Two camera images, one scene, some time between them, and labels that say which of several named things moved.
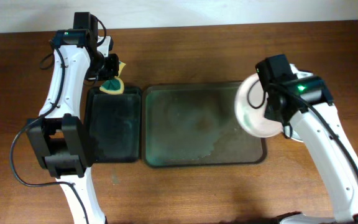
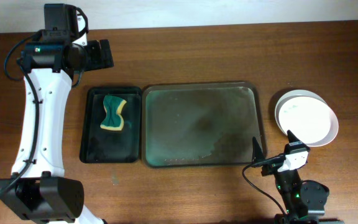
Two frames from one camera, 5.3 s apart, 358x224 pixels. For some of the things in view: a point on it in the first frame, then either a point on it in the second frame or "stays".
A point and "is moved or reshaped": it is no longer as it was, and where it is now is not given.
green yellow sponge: (115, 86) to (112, 104)
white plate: (250, 101) is moved or reshaped
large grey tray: (196, 123) stays
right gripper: (267, 114) to (257, 155)
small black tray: (114, 122) stays
